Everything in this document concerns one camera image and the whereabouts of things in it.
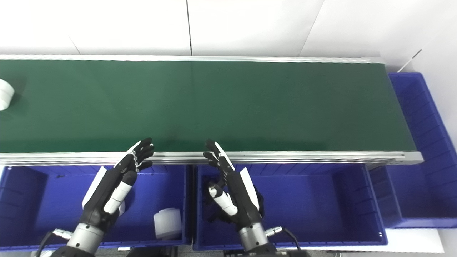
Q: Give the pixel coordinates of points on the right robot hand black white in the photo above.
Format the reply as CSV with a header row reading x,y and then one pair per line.
x,y
239,192

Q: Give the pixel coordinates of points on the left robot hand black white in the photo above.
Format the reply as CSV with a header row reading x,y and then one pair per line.
x,y
107,192

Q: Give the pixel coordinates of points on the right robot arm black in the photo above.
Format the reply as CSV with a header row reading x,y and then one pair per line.
x,y
253,237

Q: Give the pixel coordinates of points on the blue bin holding white parts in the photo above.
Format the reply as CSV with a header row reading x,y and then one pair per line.
x,y
60,200

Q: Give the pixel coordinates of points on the green conveyor belt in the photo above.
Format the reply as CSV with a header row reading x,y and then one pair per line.
x,y
250,107
285,157

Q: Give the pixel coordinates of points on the white ribbed cylindrical part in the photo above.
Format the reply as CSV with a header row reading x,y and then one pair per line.
x,y
167,223

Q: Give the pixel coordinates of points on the blue bin holding black parts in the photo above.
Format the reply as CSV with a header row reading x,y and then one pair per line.
x,y
314,207

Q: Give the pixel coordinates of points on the empty blue bin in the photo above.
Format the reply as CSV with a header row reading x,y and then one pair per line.
x,y
428,185

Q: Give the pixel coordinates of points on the black robot body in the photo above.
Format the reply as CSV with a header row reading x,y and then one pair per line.
x,y
150,252

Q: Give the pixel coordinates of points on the thin white rod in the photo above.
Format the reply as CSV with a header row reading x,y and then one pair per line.
x,y
410,60

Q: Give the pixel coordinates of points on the black bracket part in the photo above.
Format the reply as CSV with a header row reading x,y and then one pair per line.
x,y
216,217

